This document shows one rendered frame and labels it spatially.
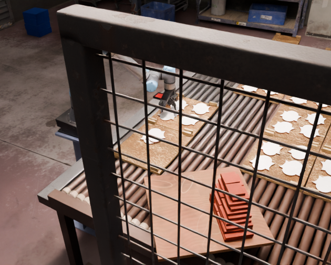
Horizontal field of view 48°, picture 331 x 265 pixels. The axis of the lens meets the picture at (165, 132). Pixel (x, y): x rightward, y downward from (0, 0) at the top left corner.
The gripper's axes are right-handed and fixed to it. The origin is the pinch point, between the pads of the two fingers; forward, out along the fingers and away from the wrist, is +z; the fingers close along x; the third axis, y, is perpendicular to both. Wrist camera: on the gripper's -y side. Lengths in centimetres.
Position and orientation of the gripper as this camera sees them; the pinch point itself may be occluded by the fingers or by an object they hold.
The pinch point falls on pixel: (168, 114)
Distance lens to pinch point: 257.8
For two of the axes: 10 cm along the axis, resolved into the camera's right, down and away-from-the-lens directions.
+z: 0.1, 8.3, 5.6
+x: -8.6, -2.8, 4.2
